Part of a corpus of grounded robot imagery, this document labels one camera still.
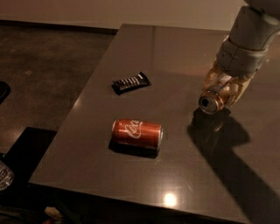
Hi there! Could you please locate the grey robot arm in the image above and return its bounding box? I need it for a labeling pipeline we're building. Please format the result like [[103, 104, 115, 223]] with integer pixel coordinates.
[[199, 0, 280, 114]]

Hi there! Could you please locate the red Coca-Cola can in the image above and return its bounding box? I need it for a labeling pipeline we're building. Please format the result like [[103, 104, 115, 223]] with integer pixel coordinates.
[[111, 119, 163, 151]]

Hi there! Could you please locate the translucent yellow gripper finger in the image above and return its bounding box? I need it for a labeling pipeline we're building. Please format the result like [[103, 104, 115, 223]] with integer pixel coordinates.
[[225, 76, 253, 107], [202, 61, 224, 90]]

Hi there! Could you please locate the black object at left edge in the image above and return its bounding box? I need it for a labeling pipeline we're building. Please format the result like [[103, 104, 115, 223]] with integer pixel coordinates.
[[0, 81, 11, 104]]

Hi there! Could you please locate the clear plastic object lower left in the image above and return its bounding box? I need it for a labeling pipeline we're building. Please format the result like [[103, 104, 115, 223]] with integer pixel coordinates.
[[0, 161, 14, 191]]

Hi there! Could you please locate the black snack bar wrapper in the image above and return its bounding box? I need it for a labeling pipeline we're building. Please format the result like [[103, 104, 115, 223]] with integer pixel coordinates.
[[112, 72, 151, 95]]

